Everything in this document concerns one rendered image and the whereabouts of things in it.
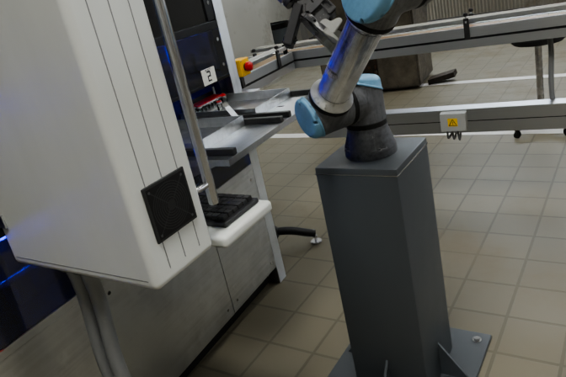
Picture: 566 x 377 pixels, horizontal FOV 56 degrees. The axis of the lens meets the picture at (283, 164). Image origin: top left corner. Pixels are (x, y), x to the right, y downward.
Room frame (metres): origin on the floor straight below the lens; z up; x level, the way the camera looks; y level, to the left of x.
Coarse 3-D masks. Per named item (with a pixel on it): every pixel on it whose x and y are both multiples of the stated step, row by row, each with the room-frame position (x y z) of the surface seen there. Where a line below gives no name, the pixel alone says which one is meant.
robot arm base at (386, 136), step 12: (384, 120) 1.43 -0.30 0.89; (348, 132) 1.46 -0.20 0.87; (360, 132) 1.42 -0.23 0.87; (372, 132) 1.41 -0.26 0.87; (384, 132) 1.42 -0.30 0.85; (348, 144) 1.47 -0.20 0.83; (360, 144) 1.41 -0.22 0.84; (372, 144) 1.40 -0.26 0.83; (384, 144) 1.41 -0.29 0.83; (396, 144) 1.44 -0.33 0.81; (348, 156) 1.45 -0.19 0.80; (360, 156) 1.41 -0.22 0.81; (372, 156) 1.40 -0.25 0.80; (384, 156) 1.40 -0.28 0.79
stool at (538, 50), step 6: (516, 42) 3.38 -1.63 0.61; (522, 42) 3.34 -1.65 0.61; (528, 42) 3.31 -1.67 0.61; (534, 42) 3.29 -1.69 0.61; (540, 42) 3.27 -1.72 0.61; (546, 42) 3.26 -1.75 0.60; (540, 48) 3.40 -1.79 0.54; (540, 54) 3.40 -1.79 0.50; (540, 60) 3.40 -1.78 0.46; (540, 66) 3.40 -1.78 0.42; (540, 72) 3.40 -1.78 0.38; (540, 78) 3.40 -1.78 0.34; (540, 84) 3.40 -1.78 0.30; (540, 90) 3.40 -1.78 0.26; (540, 96) 3.40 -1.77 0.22; (516, 132) 3.30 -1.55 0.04; (564, 132) 3.18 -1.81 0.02
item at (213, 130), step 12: (180, 120) 1.88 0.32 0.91; (204, 120) 1.83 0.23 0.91; (216, 120) 1.80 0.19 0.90; (228, 120) 1.77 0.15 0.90; (240, 120) 1.73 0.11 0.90; (180, 132) 1.84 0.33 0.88; (204, 132) 1.76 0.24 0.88; (216, 132) 1.61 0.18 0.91; (228, 132) 1.66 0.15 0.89; (204, 144) 1.55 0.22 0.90
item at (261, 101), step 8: (280, 88) 2.05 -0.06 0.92; (288, 88) 2.03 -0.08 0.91; (232, 96) 2.17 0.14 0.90; (240, 96) 2.15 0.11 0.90; (248, 96) 2.13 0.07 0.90; (256, 96) 2.11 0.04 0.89; (264, 96) 2.09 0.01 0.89; (272, 96) 2.07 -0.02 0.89; (280, 96) 1.97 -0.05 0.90; (288, 96) 2.02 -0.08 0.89; (232, 104) 2.11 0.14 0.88; (240, 104) 2.08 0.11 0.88; (248, 104) 2.04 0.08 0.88; (256, 104) 2.01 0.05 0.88; (264, 104) 1.87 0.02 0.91; (272, 104) 1.91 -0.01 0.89; (200, 112) 1.94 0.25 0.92; (208, 112) 1.92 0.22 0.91; (216, 112) 1.90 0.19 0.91; (224, 112) 1.88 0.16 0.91; (240, 112) 1.85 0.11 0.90; (248, 112) 1.83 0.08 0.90; (256, 112) 1.82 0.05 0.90
